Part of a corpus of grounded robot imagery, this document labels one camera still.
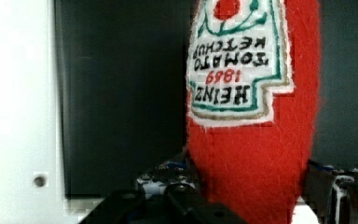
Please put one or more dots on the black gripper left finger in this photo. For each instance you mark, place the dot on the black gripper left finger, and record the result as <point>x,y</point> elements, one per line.
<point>166,194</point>

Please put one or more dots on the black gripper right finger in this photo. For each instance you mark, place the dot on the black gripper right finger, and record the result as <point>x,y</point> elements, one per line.
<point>331,193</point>

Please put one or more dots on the red plush ketchup bottle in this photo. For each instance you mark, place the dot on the red plush ketchup bottle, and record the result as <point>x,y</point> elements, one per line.
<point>252,78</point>

